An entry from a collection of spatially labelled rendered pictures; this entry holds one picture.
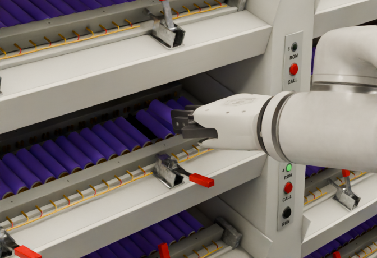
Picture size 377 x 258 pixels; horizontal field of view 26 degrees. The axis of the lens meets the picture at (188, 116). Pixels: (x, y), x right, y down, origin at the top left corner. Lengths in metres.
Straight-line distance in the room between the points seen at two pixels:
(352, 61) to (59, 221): 0.40
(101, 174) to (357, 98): 0.35
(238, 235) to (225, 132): 0.35
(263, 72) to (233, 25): 0.10
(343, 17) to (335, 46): 0.42
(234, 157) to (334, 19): 0.27
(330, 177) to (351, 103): 0.63
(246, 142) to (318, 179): 0.53
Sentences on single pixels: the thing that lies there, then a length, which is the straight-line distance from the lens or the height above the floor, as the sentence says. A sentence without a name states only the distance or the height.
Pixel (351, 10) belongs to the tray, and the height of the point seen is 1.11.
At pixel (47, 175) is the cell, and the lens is 1.03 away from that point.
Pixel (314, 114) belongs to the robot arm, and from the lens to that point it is 0.90.
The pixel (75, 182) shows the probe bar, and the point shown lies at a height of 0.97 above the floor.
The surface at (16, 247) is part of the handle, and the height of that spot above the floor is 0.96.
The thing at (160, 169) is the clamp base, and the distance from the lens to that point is 1.09.
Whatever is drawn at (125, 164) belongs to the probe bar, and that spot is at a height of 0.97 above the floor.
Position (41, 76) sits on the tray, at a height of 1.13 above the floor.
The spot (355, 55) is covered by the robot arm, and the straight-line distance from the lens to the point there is 0.86.
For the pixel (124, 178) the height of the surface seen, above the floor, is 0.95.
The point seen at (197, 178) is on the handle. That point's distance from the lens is 1.05.
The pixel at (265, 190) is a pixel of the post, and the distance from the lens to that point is 1.24.
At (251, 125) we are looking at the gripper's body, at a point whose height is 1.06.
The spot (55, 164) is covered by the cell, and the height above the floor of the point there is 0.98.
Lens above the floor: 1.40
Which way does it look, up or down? 21 degrees down
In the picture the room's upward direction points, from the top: straight up
